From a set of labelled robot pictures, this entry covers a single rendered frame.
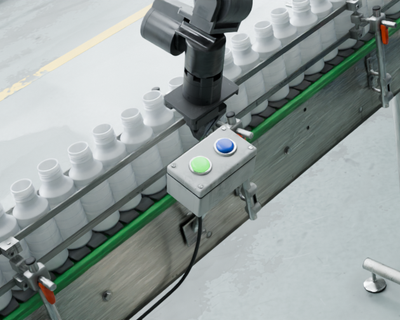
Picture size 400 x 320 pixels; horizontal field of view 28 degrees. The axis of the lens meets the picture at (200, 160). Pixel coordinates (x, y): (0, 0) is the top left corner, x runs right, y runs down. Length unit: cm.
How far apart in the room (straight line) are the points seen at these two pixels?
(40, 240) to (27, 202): 7
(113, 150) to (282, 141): 41
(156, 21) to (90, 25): 372
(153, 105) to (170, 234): 25
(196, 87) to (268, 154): 51
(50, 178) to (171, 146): 25
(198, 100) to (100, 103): 282
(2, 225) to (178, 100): 35
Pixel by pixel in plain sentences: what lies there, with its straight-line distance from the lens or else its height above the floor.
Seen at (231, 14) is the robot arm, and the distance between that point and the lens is 109.
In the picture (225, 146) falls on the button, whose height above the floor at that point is 112.
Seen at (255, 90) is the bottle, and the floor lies 106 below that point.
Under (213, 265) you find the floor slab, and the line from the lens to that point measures 281.
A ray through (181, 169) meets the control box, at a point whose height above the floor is 112.
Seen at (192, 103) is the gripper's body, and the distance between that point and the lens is 117.
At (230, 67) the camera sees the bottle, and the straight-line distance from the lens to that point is 153.
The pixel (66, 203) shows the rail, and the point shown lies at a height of 111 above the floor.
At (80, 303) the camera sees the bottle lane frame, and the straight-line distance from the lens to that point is 141.
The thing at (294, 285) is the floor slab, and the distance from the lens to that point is 267.
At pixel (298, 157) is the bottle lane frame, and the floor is 87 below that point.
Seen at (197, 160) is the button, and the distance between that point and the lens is 131.
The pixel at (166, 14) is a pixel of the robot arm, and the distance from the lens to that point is 115.
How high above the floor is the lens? 185
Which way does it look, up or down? 34 degrees down
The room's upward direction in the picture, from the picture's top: 15 degrees counter-clockwise
